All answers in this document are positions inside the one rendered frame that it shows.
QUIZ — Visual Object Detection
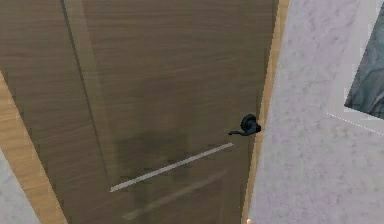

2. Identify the brown wooden room door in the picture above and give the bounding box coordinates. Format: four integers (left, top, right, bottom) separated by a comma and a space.
0, 0, 280, 224

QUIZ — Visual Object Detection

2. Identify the black door lever handle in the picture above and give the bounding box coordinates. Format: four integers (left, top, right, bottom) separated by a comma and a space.
228, 113, 262, 137

